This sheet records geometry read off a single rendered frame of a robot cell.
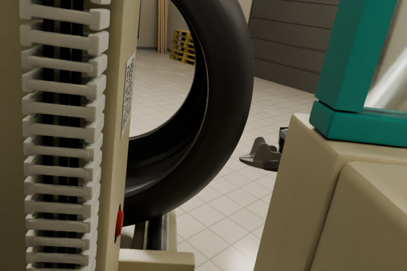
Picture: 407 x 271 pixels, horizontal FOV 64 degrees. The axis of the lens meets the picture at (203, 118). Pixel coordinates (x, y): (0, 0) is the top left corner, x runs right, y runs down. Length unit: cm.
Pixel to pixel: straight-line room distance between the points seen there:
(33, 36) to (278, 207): 18
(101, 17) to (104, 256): 23
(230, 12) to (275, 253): 39
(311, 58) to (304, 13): 96
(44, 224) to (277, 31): 756
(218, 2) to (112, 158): 29
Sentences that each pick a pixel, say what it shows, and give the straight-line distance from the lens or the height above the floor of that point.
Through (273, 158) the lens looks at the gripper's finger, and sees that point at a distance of 75.
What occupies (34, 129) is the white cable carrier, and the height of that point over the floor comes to 121.
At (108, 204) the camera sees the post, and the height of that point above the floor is 113.
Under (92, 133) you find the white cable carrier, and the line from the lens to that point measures 25.
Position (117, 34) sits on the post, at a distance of 27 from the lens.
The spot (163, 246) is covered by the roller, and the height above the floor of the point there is 92.
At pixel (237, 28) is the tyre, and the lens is 51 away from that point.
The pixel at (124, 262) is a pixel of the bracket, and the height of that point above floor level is 95.
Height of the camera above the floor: 131
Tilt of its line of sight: 18 degrees down
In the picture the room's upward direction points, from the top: 9 degrees clockwise
